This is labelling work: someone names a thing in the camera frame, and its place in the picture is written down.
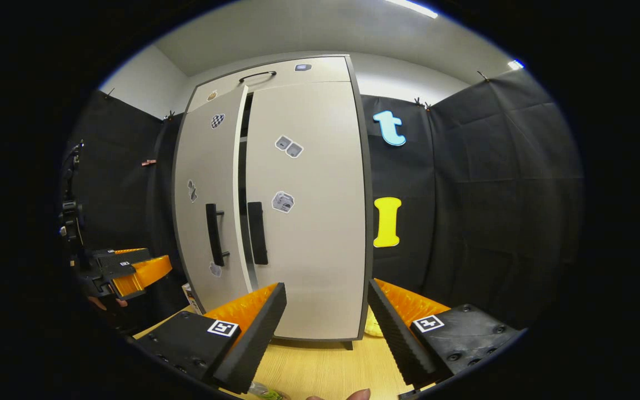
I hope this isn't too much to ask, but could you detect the white cabinet door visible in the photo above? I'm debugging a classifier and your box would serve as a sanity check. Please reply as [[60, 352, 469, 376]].
[[244, 81, 366, 341], [173, 83, 254, 314]]

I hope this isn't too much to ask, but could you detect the white and grey cabinet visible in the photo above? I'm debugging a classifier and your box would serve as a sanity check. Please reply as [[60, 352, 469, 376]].
[[171, 54, 374, 351]]

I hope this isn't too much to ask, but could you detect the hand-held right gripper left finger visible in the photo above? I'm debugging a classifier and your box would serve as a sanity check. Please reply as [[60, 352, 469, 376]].
[[133, 282, 288, 395]]

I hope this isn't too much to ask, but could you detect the long ceiling light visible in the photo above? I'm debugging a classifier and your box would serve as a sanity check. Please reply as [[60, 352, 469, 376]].
[[384, 0, 438, 19]]

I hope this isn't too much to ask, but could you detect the upright paperback book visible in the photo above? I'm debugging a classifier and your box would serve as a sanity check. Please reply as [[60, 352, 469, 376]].
[[182, 282, 203, 316]]

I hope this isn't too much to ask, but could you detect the green label bottle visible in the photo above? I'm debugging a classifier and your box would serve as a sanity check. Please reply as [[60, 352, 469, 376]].
[[248, 382, 290, 400]]

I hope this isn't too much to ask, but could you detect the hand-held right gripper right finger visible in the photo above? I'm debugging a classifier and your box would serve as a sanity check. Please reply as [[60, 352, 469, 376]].
[[367, 278, 523, 389]]

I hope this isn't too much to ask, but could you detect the beige cabinet drawer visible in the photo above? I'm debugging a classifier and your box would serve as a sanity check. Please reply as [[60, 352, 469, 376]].
[[187, 56, 352, 112]]

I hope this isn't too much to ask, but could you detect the yellow round sponge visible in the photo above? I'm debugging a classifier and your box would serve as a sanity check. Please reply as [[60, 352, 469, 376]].
[[364, 307, 386, 338]]

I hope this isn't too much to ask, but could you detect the black left door handle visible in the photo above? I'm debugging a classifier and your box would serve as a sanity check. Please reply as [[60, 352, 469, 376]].
[[206, 203, 231, 267]]

